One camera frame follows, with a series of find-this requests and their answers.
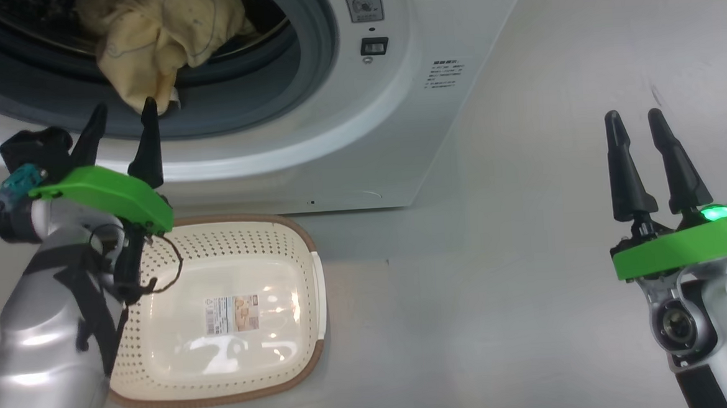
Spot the cream perforated laundry basket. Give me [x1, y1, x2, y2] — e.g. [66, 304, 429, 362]
[97, 209, 332, 408]

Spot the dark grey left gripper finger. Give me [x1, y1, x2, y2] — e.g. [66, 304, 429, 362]
[67, 104, 112, 170]
[124, 96, 165, 191]

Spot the cream garment with blue cuffs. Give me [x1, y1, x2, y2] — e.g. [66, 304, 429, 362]
[76, 0, 261, 118]

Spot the black door lock slot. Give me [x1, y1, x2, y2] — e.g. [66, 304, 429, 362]
[360, 36, 390, 57]

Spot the white drain filter cover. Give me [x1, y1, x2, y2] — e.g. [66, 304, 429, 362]
[304, 189, 384, 206]

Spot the white washing machine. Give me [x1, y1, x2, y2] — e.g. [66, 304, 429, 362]
[0, 0, 544, 230]

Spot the thin black cable loop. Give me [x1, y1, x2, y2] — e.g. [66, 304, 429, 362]
[88, 220, 185, 300]

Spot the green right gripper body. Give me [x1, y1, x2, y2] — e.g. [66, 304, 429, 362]
[608, 205, 727, 282]

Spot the printed text label on washer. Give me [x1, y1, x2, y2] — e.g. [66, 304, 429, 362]
[423, 59, 467, 91]

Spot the steel washer drum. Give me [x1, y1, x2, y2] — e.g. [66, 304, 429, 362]
[0, 0, 297, 71]

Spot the paper label in basket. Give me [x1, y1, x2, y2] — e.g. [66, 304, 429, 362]
[204, 293, 262, 336]

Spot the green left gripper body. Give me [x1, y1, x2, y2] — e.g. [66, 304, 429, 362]
[25, 161, 175, 242]

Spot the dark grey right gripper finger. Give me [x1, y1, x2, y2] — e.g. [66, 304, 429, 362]
[603, 108, 659, 224]
[647, 105, 714, 216]

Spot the grey caution sticker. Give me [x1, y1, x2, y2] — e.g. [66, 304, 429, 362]
[341, 0, 385, 24]

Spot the black cable with teal connector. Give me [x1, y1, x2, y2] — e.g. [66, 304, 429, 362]
[0, 165, 60, 398]

